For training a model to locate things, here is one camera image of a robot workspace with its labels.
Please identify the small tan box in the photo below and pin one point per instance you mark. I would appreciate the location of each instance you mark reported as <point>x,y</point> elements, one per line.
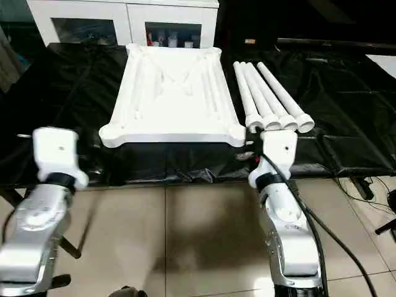
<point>250,41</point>

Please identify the white paper sheet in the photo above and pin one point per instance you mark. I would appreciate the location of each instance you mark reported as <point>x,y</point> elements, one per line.
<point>383,65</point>

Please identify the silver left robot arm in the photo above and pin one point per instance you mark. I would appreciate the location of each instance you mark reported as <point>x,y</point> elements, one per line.
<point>37,229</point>

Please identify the black side table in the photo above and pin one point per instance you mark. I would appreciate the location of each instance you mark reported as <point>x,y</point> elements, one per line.
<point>334,44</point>

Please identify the dark robot left foot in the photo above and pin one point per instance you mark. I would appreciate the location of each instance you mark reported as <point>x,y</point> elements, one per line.
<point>129,292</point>

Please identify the black work mat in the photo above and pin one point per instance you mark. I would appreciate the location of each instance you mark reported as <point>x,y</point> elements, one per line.
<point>346,111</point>

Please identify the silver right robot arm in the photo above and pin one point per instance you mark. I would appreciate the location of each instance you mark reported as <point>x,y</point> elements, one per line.
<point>288,241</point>

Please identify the white plastic table top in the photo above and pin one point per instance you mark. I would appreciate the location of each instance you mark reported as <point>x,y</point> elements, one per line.
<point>173,99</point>

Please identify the white glass-door cabinet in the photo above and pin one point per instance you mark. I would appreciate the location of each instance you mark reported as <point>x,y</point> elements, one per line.
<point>136,15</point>

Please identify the white plastic table leg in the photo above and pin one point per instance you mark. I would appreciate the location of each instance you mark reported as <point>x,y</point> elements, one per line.
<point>246,96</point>
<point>271,96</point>
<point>284,96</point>
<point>258,96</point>

